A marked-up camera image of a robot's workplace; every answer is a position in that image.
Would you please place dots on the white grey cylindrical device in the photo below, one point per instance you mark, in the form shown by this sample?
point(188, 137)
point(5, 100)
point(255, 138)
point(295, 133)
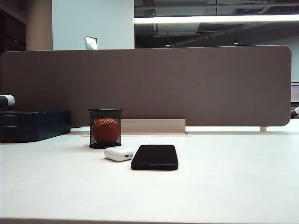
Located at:
point(7, 101)

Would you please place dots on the computer monitor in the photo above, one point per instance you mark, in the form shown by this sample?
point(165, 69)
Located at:
point(295, 92)

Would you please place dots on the silver metal wall plate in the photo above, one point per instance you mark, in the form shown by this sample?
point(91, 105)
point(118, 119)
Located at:
point(91, 43)

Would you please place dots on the orange ball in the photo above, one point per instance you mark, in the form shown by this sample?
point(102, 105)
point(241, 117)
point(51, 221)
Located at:
point(105, 130)

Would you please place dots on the long ceiling light strip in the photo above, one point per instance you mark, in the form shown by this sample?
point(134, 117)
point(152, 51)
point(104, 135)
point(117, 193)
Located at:
point(210, 19)

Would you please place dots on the white divider support foot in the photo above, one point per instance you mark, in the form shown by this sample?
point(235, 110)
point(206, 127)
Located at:
point(263, 129)

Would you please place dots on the dark blue box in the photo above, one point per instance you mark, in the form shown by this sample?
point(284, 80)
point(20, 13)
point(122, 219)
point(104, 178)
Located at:
point(30, 126)

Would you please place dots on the brown desk divider panel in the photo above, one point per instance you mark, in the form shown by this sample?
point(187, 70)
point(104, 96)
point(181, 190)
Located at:
point(163, 86)

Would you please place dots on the black mesh pen holder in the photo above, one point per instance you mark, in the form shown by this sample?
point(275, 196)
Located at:
point(105, 113)

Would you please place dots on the black smartphone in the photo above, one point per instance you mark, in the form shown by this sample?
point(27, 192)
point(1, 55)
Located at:
point(154, 157)

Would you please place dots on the black ceiling spotlight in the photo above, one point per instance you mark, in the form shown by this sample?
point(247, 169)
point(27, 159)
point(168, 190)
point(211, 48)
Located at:
point(236, 42)

